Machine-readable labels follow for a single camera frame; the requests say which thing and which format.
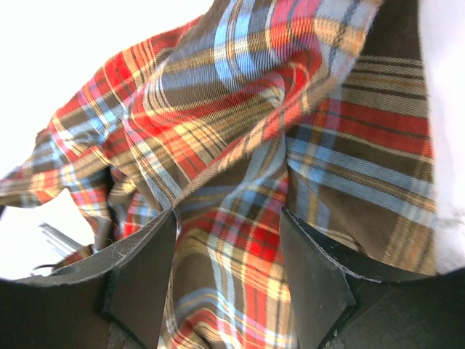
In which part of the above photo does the plaid long sleeve shirt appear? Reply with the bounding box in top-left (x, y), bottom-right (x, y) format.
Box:
top-left (1, 1), bottom-right (436, 348)

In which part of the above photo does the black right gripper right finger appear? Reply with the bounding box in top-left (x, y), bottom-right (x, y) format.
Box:
top-left (280, 209), bottom-right (464, 348)

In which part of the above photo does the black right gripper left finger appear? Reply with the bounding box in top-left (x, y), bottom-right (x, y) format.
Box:
top-left (1, 209), bottom-right (177, 348)

